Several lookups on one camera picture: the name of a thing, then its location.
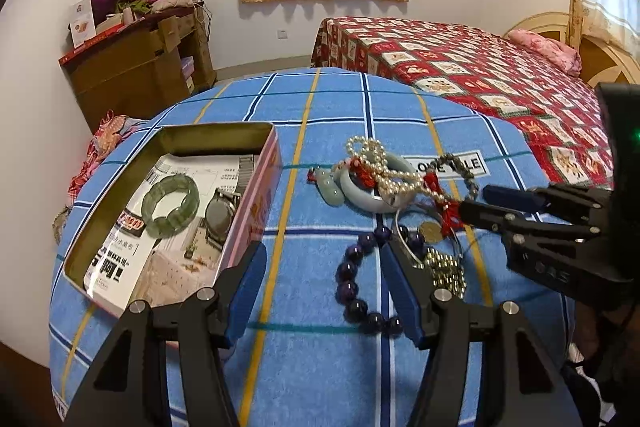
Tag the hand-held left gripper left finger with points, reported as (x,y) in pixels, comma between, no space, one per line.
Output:
(247,297)

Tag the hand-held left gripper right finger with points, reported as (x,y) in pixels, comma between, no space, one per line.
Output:
(406,299)

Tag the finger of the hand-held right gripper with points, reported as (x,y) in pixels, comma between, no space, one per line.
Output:
(480,214)
(505,197)

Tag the red tassel charm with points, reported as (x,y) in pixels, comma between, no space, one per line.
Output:
(450,214)

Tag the pink tin box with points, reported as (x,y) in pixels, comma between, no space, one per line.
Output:
(250,217)

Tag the gold coin pendant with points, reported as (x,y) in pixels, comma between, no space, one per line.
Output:
(430,232)

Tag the thin silver bangle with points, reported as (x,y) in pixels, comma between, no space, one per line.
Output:
(398,232)

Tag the metal wrist watch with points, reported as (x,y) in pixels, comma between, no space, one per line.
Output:
(220,217)

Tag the pale jade bangle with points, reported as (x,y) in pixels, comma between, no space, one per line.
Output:
(350,194)

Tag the printed paper leaflet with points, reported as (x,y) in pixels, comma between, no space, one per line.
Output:
(125,267)

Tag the pale green jade pendant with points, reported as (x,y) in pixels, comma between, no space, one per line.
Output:
(334,194)

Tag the bed with red quilt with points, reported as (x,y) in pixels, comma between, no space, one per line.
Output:
(450,67)

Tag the cream wooden headboard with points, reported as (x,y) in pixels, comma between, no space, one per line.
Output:
(600,57)

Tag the pink pillow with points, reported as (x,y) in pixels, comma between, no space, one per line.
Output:
(545,49)

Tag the blue checked blanket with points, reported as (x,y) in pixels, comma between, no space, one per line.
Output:
(325,117)

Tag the pink floral cloth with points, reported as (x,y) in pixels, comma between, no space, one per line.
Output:
(105,142)

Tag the flat red box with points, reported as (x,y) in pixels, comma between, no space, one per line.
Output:
(85,49)

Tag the pale pink garment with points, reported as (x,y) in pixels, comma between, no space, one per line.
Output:
(172,2)

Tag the white printed box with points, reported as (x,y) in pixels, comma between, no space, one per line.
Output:
(82,22)

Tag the white wall socket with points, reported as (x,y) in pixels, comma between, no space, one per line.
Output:
(282,34)

